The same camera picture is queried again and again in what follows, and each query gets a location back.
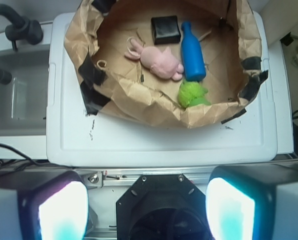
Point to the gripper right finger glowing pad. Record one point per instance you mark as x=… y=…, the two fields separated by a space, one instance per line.
x=253 y=202

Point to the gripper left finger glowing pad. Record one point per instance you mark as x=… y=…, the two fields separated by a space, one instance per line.
x=43 y=205

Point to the white plastic lid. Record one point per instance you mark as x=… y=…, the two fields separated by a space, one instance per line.
x=75 y=138

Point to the grey sink basin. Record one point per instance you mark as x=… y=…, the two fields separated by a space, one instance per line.
x=23 y=102

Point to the green fuzzy plush toy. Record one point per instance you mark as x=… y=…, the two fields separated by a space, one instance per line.
x=192 y=93

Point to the pink plush bunny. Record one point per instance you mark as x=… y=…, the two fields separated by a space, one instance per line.
x=163 y=64

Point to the brown paper bag bin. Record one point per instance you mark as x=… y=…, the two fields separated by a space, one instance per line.
x=114 y=85

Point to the black leather wallet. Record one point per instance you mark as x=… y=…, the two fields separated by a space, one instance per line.
x=165 y=30

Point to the black hexagonal mount plate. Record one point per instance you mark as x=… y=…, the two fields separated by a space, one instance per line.
x=162 y=207

